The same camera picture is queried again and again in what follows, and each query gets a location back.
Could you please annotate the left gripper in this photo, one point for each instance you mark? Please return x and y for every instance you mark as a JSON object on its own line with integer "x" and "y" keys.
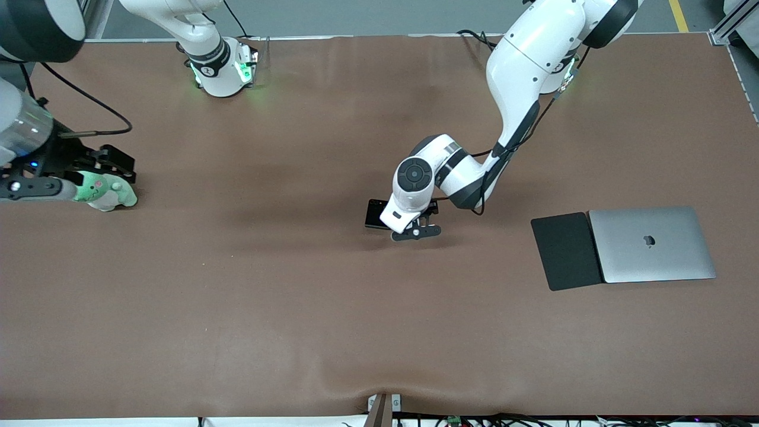
{"x": 431, "y": 208}

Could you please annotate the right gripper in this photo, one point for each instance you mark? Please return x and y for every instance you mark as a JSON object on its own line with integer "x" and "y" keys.
{"x": 61, "y": 155}

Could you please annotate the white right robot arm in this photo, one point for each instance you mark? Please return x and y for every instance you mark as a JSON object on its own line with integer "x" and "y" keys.
{"x": 216, "y": 65}

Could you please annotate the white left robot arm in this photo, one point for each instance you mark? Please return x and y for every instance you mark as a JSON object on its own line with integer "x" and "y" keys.
{"x": 533, "y": 53}

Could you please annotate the black mouse pad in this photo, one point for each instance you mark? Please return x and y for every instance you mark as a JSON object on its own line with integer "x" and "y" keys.
{"x": 566, "y": 252}

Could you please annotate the green plush toy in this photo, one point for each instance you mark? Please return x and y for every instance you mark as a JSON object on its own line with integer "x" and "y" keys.
{"x": 109, "y": 198}

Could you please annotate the brown table mat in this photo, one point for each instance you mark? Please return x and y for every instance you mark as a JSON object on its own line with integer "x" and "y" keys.
{"x": 296, "y": 326}

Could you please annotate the silver laptop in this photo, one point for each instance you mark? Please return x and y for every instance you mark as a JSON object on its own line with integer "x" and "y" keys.
{"x": 652, "y": 243}

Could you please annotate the aluminium frame rail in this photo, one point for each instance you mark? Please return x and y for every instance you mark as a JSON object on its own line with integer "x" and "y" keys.
{"x": 735, "y": 24}
{"x": 98, "y": 18}

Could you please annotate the metal table edge bracket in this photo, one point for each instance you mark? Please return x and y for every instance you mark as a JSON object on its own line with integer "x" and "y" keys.
{"x": 397, "y": 403}

